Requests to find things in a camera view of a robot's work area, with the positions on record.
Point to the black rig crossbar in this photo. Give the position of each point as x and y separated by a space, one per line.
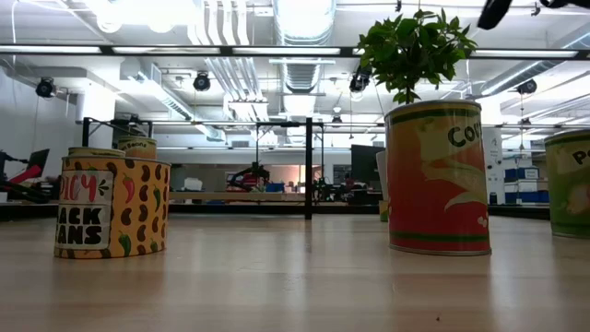
184 50

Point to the orange beans label can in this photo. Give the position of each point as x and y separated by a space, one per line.
137 147

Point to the red corn can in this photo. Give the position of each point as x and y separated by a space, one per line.
438 184

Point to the black ceiling spotlight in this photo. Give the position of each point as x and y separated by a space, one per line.
358 84
45 87
527 86
201 82

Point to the blue storage bins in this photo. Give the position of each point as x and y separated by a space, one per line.
525 184

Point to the white plant pot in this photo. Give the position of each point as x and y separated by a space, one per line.
381 175

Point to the spicy black beans can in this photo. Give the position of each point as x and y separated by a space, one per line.
138 207

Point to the large black monitor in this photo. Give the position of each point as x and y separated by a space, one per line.
364 161

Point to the red and black machine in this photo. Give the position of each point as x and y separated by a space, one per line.
251 177

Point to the green leafy plant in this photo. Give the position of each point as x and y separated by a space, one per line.
415 50

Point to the silver ventilation duct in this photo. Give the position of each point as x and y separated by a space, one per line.
304 27

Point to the small black monitor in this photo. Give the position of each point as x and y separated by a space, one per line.
38 161

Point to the small green yellow can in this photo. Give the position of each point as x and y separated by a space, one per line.
383 213

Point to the black aluminium table frame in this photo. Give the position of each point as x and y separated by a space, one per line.
230 208

